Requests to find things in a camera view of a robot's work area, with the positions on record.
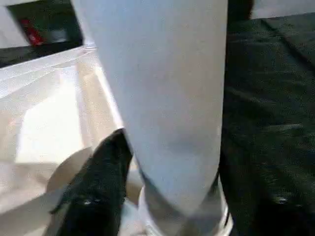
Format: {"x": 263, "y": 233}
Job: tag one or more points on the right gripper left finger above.
{"x": 96, "y": 191}

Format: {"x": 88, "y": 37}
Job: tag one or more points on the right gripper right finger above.
{"x": 266, "y": 206}

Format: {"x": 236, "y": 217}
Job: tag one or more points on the white plastic table top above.
{"x": 49, "y": 113}

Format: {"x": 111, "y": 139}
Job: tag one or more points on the white plastic table leg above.
{"x": 167, "y": 88}

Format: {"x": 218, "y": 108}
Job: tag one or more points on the black work mat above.
{"x": 270, "y": 73}

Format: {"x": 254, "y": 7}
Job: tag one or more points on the white cabinet with glass doors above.
{"x": 15, "y": 24}

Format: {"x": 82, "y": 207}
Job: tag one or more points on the white plastic bag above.
{"x": 283, "y": 7}

